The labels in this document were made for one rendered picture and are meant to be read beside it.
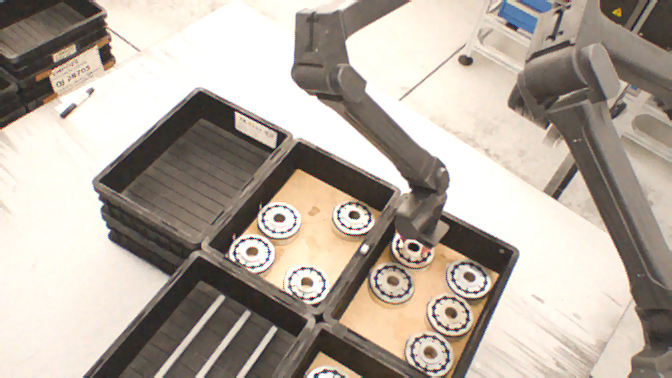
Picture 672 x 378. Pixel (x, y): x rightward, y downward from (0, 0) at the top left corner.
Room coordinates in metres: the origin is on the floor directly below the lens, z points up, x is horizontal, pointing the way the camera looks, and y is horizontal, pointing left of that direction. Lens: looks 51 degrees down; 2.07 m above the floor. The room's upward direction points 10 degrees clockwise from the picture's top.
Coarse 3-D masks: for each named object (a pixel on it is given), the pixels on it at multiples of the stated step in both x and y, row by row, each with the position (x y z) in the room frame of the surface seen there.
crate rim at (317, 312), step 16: (288, 144) 1.03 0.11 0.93; (304, 144) 1.04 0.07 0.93; (336, 160) 1.01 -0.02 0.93; (368, 176) 0.98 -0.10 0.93; (400, 192) 0.95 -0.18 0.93; (384, 208) 0.89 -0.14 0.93; (224, 224) 0.77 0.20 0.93; (208, 240) 0.72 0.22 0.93; (368, 240) 0.80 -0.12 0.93; (224, 256) 0.69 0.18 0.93; (352, 256) 0.75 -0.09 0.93; (240, 272) 0.66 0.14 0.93; (272, 288) 0.63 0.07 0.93; (336, 288) 0.66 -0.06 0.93; (304, 304) 0.61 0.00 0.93; (320, 304) 0.62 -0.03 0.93
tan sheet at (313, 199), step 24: (288, 192) 0.96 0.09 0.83; (312, 192) 0.98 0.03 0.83; (336, 192) 0.99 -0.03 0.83; (312, 216) 0.90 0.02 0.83; (312, 240) 0.84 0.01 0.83; (336, 240) 0.85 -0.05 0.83; (360, 240) 0.86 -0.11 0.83; (288, 264) 0.76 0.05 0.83; (312, 264) 0.77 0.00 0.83; (336, 264) 0.78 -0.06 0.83
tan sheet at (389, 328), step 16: (384, 256) 0.83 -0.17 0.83; (448, 256) 0.86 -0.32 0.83; (464, 256) 0.87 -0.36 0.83; (432, 272) 0.81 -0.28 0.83; (416, 288) 0.76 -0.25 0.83; (432, 288) 0.77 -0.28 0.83; (352, 304) 0.69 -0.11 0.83; (368, 304) 0.69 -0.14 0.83; (416, 304) 0.72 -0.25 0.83; (480, 304) 0.75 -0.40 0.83; (352, 320) 0.65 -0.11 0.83; (368, 320) 0.66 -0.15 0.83; (384, 320) 0.66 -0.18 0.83; (400, 320) 0.67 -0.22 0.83; (416, 320) 0.68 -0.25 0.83; (368, 336) 0.62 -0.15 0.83; (384, 336) 0.62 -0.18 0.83; (400, 336) 0.63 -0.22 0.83; (400, 352) 0.59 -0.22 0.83
